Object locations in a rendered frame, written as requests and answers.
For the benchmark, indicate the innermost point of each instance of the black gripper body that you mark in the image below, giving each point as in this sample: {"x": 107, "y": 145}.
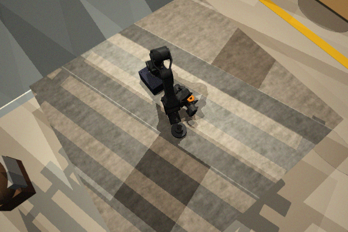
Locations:
{"x": 191, "y": 109}

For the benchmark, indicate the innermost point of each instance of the orange knob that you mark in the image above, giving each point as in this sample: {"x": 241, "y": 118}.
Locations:
{"x": 191, "y": 98}

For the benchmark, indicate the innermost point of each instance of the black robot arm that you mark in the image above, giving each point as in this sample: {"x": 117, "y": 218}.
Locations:
{"x": 170, "y": 100}

